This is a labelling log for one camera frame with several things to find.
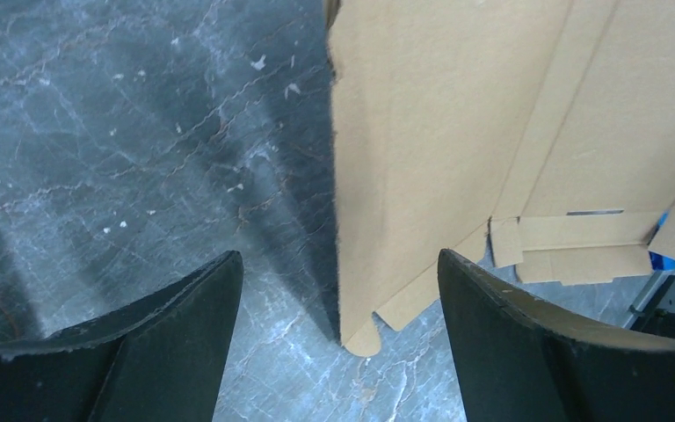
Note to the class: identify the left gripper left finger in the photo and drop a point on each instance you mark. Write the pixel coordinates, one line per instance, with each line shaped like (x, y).
(160, 358)

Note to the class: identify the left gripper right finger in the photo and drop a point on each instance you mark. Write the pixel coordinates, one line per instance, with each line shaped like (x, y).
(520, 358)

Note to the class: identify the cardboard box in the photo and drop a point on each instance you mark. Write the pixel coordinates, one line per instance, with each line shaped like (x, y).
(542, 132)

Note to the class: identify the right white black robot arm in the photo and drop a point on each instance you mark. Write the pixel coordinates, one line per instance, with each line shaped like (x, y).
(657, 317)

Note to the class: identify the blue block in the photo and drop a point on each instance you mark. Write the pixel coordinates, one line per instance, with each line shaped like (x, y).
(662, 244)

